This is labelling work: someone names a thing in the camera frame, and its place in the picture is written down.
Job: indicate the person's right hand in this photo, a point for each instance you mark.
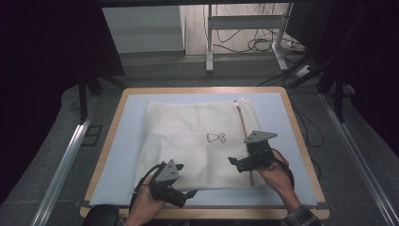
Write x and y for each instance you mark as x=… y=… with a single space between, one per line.
x=279 y=179

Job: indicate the light blue mat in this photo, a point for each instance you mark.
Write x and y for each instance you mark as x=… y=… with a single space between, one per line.
x=125 y=141

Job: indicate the wooden table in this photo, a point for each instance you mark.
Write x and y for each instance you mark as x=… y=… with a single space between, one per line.
x=204 y=90

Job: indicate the aluminium rail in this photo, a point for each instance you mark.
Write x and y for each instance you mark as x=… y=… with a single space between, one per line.
x=357 y=150
x=67 y=160

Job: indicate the black metal stand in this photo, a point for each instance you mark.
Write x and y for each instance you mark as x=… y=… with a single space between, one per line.
x=338 y=97
x=83 y=100

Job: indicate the white metal desk frame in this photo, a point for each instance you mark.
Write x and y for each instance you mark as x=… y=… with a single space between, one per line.
x=244 y=22

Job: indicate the person's left hand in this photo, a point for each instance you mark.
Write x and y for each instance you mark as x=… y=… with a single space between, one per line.
x=144 y=207

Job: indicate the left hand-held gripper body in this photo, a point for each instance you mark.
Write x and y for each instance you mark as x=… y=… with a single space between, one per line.
x=169 y=175

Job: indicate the white power strip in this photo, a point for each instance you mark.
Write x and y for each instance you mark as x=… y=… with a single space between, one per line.
x=303 y=71

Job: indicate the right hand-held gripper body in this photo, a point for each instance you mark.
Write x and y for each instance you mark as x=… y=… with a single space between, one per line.
x=260 y=136

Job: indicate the black curtain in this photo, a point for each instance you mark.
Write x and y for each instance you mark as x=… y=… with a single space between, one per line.
x=373 y=62
x=40 y=62

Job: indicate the white garment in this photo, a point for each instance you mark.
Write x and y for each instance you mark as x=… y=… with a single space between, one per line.
x=188 y=163

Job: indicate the black floor frame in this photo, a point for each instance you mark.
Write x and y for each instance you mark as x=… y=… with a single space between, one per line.
x=92 y=135

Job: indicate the person's leg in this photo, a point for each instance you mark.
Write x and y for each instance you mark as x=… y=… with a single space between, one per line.
x=100 y=216

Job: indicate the white mesh laundry bag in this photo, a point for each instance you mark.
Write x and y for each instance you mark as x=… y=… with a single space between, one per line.
x=188 y=119

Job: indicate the white cabinet panel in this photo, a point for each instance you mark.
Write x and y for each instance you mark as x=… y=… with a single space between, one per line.
x=144 y=28

